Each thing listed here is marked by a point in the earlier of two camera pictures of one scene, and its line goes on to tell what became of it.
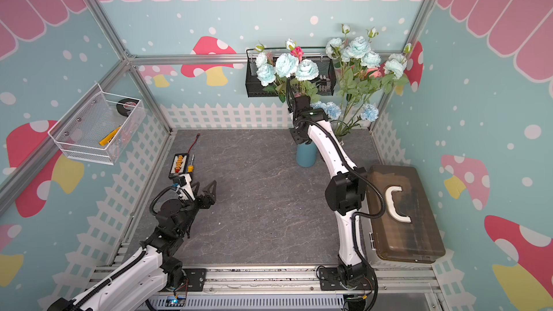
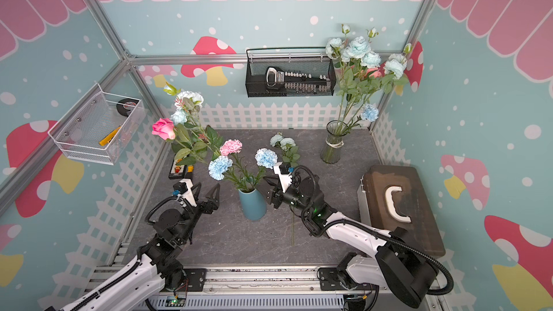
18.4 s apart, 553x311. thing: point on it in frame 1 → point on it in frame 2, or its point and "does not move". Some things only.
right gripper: x=294 y=132 → x=280 y=190
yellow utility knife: x=106 y=139 does not move
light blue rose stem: x=296 y=75 → x=291 y=155
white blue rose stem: x=266 y=71 → x=190 y=131
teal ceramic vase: x=306 y=154 → x=253 y=205
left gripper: x=210 y=199 does not move
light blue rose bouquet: x=361 y=75 does not move
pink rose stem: x=297 y=52 → x=165 y=128
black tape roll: x=125 y=106 does not move
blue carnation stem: x=318 y=104 → x=219 y=167
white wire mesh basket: x=99 y=127 does not move
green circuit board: x=172 y=302 does not move
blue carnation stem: x=333 y=111 → x=265 y=158
